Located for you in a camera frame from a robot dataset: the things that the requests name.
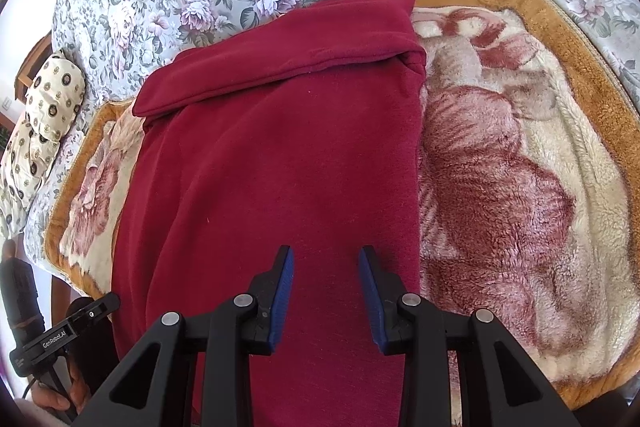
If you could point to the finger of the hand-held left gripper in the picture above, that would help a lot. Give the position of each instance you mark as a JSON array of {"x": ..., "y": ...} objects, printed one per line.
[{"x": 95, "y": 309}]

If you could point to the person's left hand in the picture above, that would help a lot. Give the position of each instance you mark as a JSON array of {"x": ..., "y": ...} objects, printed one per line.
[{"x": 52, "y": 399}]

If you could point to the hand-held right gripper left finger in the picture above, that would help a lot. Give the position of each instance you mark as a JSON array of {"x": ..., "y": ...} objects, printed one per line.
[{"x": 284, "y": 289}]

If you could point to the plush rose-print blanket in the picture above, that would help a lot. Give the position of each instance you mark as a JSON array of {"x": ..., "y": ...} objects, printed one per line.
[{"x": 500, "y": 157}]

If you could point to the dark red fleece garment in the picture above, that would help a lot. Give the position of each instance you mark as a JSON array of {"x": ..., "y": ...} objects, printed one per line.
[{"x": 280, "y": 157}]

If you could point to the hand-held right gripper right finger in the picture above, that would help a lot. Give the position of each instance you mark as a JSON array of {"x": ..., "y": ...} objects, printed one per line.
[{"x": 369, "y": 297}]

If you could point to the wooden chair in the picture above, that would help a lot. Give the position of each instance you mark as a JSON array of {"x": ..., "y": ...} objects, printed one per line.
[{"x": 32, "y": 57}]

